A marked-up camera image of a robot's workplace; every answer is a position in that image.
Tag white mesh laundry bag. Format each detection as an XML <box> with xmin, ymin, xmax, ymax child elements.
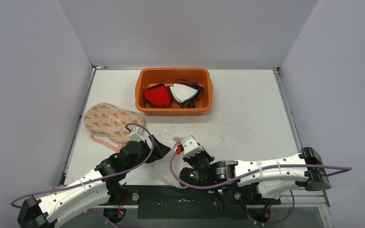
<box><xmin>173</xmin><ymin>136</ymin><xmax>184</xmax><ymax>155</ymax></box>

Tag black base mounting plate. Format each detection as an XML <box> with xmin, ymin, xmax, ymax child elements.
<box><xmin>103</xmin><ymin>184</ymin><xmax>281</xmax><ymax>223</ymax></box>

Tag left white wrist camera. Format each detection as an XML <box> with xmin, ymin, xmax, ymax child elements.
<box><xmin>128</xmin><ymin>126</ymin><xmax>145</xmax><ymax>142</ymax></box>

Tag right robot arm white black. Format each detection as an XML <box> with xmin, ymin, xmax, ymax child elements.
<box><xmin>179</xmin><ymin>147</ymin><xmax>331</xmax><ymax>204</ymax></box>

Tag aluminium front rail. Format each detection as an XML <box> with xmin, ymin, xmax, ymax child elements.
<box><xmin>52</xmin><ymin>186</ymin><xmax>330</xmax><ymax>208</ymax></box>

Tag floral padded bra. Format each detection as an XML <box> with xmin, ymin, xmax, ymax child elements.
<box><xmin>83</xmin><ymin>103</ymin><xmax>145</xmax><ymax>152</ymax></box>

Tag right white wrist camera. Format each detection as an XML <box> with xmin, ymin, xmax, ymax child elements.
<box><xmin>181</xmin><ymin>135</ymin><xmax>205</xmax><ymax>158</ymax></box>

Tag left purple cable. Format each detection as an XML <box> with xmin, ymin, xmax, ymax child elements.
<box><xmin>10</xmin><ymin>123</ymin><xmax>155</xmax><ymax>228</ymax></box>

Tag red bra black straps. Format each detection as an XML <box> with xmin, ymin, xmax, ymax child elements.
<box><xmin>143</xmin><ymin>83</ymin><xmax>173</xmax><ymax>108</ymax></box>

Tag white bra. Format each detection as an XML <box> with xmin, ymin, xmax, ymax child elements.
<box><xmin>170</xmin><ymin>84</ymin><xmax>199</xmax><ymax>104</ymax></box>

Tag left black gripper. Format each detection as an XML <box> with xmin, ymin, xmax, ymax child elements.
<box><xmin>126</xmin><ymin>135</ymin><xmax>170</xmax><ymax>172</ymax></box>

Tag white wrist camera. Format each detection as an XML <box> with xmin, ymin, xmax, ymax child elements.
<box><xmin>128</xmin><ymin>126</ymin><xmax>145</xmax><ymax>142</ymax></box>
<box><xmin>181</xmin><ymin>135</ymin><xmax>205</xmax><ymax>158</ymax></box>

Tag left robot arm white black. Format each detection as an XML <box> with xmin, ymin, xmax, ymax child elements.
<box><xmin>17</xmin><ymin>136</ymin><xmax>171</xmax><ymax>228</ymax></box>

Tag orange plastic tub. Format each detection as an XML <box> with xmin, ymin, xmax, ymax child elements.
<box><xmin>135</xmin><ymin>67</ymin><xmax>213</xmax><ymax>116</ymax></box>

